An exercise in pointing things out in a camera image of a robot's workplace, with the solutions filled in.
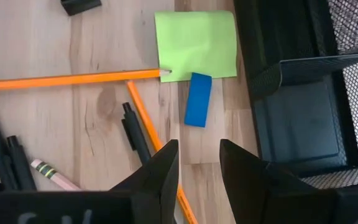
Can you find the blue eraser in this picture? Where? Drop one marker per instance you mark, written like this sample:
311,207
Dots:
198,99

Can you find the orange pencil red eraser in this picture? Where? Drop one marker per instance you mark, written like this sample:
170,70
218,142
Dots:
73,79

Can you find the green sticky note pad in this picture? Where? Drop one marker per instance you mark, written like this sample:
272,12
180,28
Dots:
194,43

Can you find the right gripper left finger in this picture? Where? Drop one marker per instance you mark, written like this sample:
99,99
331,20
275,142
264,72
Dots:
157,174

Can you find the black mesh desk organizer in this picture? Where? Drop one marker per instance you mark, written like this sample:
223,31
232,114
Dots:
303,124

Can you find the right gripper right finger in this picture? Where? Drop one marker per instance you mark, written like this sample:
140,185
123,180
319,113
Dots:
253,186

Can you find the pink pencil striped ferrule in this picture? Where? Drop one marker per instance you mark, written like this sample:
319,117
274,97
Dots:
54,174

